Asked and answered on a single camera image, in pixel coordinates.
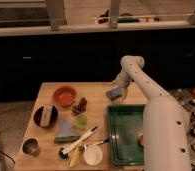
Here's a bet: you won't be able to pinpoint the blue sponge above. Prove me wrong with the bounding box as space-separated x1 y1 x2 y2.
106 88 122 100

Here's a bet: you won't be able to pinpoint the green plastic tray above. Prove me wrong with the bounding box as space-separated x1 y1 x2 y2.
107 105 144 166

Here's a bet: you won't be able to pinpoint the metal spoon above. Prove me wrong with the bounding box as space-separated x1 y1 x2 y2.
78 138 110 151

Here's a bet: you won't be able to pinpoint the orange round object in tray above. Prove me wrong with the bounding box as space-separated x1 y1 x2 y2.
138 134 144 147

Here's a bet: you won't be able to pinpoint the beige block on plate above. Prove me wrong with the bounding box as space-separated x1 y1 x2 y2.
40 105 53 127

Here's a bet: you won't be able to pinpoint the white black dish brush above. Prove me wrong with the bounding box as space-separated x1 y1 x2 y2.
59 126 98 159

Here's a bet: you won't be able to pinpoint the metal cup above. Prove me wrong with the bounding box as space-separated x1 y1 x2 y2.
22 138 40 157

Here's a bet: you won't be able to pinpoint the green plastic cup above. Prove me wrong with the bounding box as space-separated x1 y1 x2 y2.
74 114 87 130

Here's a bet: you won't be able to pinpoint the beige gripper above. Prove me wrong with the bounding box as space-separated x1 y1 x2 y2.
112 74 131 100

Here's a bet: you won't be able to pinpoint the spice bottles on floor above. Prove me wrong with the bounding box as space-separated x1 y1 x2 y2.
177 88 195 152

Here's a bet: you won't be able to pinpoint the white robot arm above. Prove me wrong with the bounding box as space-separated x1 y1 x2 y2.
113 55 192 171

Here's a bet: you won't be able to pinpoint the yellow banana toy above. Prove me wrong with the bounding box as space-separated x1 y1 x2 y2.
69 147 80 168

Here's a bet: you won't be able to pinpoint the orange bowl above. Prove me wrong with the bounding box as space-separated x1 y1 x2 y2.
53 86 76 107

